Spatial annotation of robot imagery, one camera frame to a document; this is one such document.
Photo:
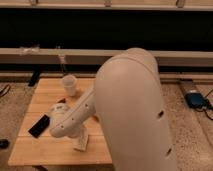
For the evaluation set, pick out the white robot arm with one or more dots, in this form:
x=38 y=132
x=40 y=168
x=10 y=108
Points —
x=127 y=98

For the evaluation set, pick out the black phone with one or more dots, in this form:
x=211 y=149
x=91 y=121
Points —
x=40 y=126

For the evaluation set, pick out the black object on floor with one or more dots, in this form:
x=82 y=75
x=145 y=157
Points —
x=4 y=143

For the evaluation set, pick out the translucent plastic cup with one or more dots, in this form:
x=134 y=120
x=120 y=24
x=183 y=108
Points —
x=69 y=83

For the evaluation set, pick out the black table leg bracket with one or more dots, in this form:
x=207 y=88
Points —
x=35 y=76

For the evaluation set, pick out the blue device on floor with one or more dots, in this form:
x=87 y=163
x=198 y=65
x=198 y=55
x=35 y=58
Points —
x=195 y=99

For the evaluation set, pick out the white sponge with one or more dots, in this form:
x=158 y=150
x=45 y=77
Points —
x=81 y=142

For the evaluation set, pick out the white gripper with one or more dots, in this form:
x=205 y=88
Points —
x=80 y=133

